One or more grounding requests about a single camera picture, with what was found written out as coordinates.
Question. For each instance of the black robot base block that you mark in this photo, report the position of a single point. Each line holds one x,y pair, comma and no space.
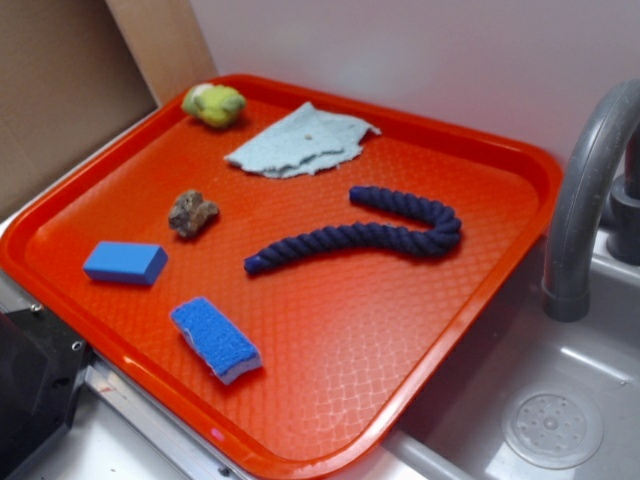
43,362

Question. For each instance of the green plush animal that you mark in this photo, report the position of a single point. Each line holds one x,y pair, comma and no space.
217,106

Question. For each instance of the orange plastic tray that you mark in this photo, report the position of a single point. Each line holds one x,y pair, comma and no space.
347,339

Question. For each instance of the light blue cloth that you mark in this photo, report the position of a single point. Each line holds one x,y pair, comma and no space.
305,142

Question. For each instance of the brown rock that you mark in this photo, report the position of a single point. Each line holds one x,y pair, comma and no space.
190,213

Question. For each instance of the blue white sponge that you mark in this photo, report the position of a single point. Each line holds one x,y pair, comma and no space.
216,340

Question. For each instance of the blue rectangular block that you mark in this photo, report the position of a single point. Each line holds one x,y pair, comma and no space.
124,262

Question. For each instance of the grey sink faucet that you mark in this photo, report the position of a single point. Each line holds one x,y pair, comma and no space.
597,159

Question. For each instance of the grey sink basin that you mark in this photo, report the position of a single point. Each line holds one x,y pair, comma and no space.
452,430

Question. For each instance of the brown cardboard panel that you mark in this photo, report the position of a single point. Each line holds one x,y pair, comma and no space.
75,74

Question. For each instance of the sink drain strainer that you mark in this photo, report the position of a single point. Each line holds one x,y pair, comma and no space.
552,426

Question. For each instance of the dark faucet handle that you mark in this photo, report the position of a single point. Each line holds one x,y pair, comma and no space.
623,242

